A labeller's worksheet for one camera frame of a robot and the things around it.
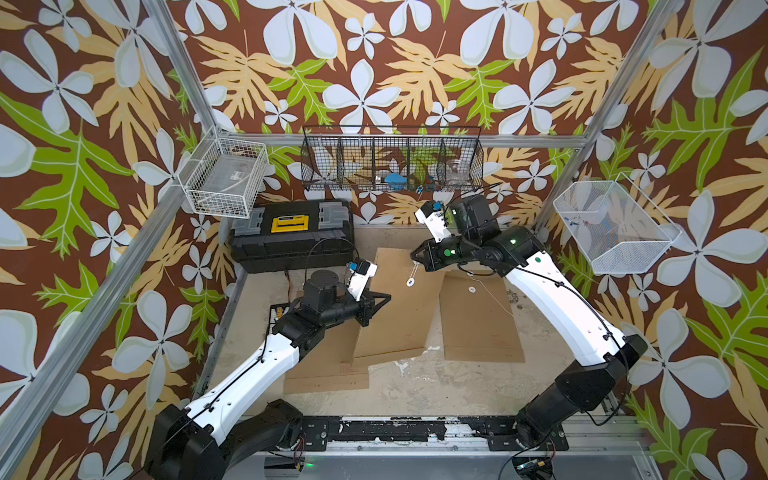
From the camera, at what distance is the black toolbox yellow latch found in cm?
96

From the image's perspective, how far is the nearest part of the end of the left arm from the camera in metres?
0.65

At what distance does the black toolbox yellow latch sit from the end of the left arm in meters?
0.30
